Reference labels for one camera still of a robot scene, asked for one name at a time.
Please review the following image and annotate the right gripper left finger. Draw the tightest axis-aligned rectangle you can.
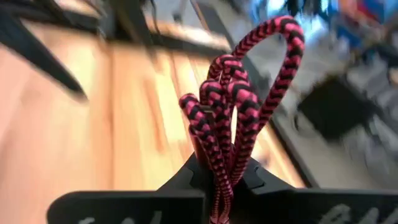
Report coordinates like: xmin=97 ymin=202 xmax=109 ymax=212
xmin=46 ymin=151 xmax=215 ymax=224

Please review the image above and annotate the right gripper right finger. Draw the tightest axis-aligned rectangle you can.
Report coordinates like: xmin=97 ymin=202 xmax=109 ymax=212
xmin=231 ymin=157 xmax=398 ymax=224

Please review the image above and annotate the pink black braided USB-C cable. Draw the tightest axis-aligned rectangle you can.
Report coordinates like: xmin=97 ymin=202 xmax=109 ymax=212
xmin=178 ymin=14 xmax=305 ymax=224

